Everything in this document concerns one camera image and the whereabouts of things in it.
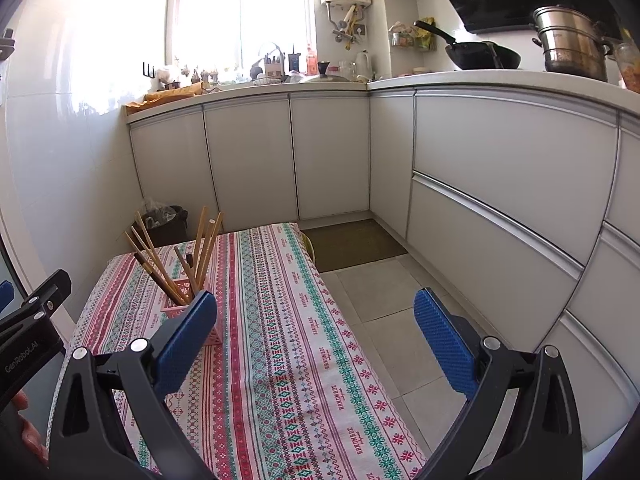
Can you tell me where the black wok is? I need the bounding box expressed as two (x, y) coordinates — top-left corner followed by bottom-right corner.
(414, 20), (522, 71)

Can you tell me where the frosted glass door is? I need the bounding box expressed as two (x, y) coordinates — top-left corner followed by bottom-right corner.
(0, 25), (31, 306)

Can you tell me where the brown floor mat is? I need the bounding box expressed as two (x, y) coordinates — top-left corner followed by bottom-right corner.
(301, 218), (409, 273)

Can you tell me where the white cabinet with drawers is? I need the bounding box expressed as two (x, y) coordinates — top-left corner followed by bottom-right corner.
(367, 71), (640, 461)

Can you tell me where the patterned striped tablecloth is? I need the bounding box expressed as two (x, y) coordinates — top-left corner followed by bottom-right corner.
(47, 222), (428, 480)

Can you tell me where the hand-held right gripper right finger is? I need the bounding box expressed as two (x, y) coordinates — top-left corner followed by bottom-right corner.
(413, 287), (583, 480)

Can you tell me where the steel steamer pot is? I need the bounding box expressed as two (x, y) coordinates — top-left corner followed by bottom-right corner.
(531, 6), (615, 82)

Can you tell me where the white cabinet under window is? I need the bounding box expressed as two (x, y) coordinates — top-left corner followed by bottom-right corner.
(125, 82), (373, 233)

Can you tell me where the dark trash bin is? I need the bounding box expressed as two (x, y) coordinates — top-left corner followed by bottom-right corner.
(134, 200), (188, 248)

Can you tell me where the glass jar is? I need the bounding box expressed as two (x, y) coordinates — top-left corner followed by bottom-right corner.
(614, 42), (640, 93)

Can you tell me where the pink plastic lattice basket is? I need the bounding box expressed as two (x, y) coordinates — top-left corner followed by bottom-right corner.
(160, 287), (223, 346)

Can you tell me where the kitchen window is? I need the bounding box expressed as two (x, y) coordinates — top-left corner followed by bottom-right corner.
(170, 0), (318, 81)

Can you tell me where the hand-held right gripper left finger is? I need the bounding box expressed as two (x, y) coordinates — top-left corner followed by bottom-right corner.
(47, 290), (218, 480)

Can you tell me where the person's left hand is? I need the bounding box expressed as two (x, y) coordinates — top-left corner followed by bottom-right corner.
(10, 391), (49, 466)

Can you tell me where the wall rack with packets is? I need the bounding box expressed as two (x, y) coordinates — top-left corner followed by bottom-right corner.
(389, 17), (437, 52)

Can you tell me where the curved sink faucet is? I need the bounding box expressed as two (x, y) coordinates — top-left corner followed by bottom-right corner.
(257, 42), (287, 68)

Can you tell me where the yellow paper bag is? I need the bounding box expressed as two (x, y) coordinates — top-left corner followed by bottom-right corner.
(125, 82), (207, 116)

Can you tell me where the group of wooden chopsticks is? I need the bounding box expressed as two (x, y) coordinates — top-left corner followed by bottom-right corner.
(124, 205), (224, 307)

